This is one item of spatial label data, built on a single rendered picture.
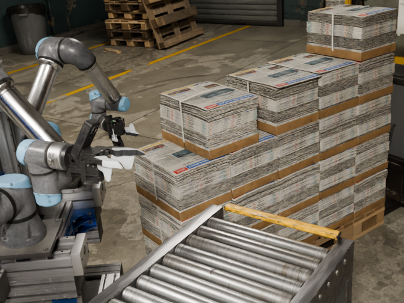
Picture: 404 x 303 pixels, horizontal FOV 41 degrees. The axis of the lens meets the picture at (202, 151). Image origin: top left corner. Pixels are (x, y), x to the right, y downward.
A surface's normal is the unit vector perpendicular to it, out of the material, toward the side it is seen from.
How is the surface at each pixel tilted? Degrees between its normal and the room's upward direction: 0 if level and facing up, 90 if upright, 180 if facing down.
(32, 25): 96
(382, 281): 0
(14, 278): 90
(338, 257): 0
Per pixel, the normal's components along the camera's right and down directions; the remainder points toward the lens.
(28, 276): 0.04, 0.39
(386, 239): -0.07, -0.92
